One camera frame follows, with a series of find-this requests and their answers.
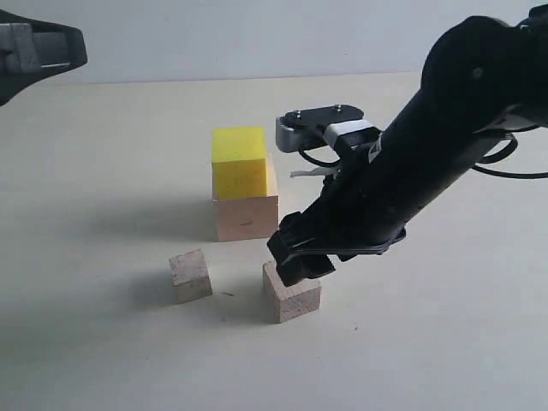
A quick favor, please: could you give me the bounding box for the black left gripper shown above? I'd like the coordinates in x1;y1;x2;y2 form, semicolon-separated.
1;10;88;106

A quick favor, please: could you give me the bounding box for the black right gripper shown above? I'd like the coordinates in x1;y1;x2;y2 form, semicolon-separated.
267;174;407;287

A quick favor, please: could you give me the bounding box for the medium wooden cube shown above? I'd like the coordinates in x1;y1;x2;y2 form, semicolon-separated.
262;261;322;324

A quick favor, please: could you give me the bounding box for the large light wooden cube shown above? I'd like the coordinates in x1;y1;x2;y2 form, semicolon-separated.
211;153;279;242

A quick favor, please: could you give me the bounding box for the yellow cube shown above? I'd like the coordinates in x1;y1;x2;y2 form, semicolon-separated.
211;127;267;200

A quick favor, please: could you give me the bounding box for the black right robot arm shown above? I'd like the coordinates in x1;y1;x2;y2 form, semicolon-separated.
267;5;547;286

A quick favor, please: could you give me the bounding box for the small wooden cube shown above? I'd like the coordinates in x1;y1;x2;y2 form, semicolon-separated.
169;249;213;304

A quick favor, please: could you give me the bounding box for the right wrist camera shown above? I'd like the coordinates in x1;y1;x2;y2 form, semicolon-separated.
275;104;381;153

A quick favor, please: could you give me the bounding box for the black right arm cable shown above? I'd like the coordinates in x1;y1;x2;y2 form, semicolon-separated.
297;128;548;180

